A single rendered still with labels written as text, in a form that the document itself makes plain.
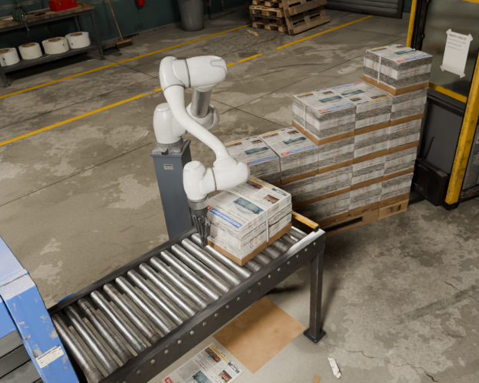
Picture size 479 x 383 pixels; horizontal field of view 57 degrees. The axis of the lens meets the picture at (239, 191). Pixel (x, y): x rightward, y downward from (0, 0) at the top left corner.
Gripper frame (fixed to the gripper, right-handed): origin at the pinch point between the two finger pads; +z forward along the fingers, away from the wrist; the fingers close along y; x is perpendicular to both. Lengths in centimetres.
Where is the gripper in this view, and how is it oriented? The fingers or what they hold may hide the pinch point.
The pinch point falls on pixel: (204, 240)
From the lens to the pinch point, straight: 211.8
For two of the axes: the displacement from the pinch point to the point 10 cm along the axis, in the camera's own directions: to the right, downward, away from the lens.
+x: -7.4, 4.1, -5.3
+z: 0.7, 8.3, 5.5
